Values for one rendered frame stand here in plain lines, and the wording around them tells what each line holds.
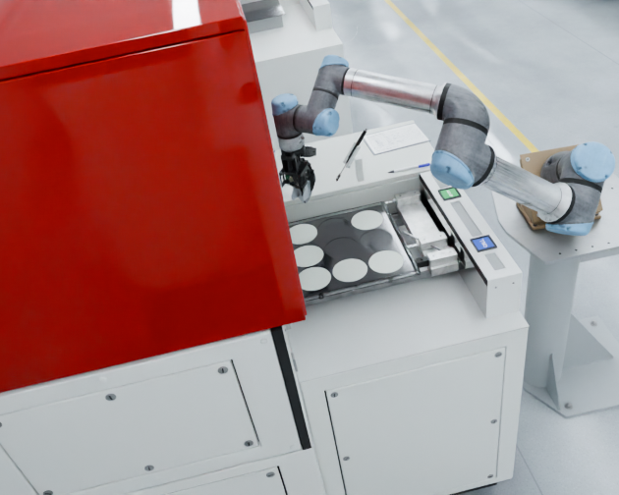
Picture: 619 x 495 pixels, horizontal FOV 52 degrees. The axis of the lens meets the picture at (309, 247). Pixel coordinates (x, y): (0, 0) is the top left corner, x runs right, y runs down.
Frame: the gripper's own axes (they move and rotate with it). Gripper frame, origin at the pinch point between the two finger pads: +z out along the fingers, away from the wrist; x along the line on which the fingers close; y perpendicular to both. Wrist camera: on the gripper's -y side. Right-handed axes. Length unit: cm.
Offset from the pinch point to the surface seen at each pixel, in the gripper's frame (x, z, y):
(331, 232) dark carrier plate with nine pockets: 8.9, 9.3, 4.1
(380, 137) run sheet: 12.4, 2.8, -43.6
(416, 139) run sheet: 25.3, 2.8, -42.8
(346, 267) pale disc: 18.6, 9.2, 19.4
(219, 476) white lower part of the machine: 7, 19, 85
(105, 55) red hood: 14, -82, 80
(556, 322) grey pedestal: 78, 62, -22
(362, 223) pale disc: 17.1, 9.3, -1.8
